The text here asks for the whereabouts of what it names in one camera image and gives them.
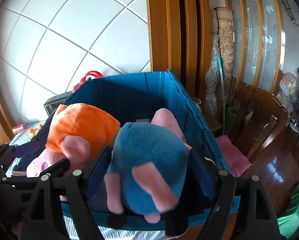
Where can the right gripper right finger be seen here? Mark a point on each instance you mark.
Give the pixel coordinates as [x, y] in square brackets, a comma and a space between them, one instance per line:
[211, 195]

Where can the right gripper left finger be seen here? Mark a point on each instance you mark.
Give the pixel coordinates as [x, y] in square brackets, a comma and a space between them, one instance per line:
[44, 216]

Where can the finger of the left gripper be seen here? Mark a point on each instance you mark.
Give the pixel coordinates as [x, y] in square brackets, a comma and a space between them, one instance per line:
[4, 164]

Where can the blue pig plush toy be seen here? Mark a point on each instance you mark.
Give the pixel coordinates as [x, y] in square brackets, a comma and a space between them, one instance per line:
[148, 167]

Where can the blue striped table cloth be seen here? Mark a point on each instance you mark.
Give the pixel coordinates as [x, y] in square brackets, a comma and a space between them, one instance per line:
[107, 232]

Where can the pink cylindrical can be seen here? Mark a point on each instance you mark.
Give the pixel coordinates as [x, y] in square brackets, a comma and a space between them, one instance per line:
[19, 128]

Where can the yellow duck plush toy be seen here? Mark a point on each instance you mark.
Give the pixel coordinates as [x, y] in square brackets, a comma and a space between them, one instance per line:
[33, 131]

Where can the pink seat cushion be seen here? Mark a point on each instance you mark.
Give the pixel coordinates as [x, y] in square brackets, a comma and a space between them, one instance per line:
[236, 160]

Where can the green cloth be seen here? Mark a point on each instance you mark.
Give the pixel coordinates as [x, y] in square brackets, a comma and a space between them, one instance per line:
[289, 221]

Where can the black gift bag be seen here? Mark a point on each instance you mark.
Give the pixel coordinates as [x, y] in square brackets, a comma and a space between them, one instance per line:
[52, 103]

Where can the orange pig plush toy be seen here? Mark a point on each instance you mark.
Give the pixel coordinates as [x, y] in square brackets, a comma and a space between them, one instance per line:
[77, 132]

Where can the wooden chair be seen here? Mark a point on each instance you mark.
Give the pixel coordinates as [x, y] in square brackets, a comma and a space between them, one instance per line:
[260, 119]

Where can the red bear suitcase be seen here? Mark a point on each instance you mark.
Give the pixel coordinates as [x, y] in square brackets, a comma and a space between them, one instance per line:
[89, 75]

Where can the rolled patterned carpet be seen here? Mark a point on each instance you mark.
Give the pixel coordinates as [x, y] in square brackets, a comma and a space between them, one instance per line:
[222, 44]

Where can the blue plastic storage crate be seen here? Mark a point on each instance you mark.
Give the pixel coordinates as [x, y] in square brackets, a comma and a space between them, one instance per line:
[136, 98]

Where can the teal mop handle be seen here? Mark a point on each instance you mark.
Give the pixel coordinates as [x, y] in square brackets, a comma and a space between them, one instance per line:
[220, 66]

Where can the wooden door frame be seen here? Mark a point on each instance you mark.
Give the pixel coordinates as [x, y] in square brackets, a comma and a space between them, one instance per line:
[180, 40]

